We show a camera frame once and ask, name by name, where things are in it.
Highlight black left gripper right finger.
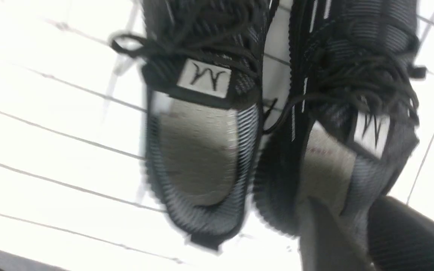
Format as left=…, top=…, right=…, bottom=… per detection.
left=367, top=196, right=434, bottom=271

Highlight black knit sneaker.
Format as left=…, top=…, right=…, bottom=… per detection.
left=110, top=0, right=279, bottom=251
left=253, top=0, right=426, bottom=271

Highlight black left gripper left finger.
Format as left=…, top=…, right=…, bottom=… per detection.
left=0, top=250, right=65, bottom=271

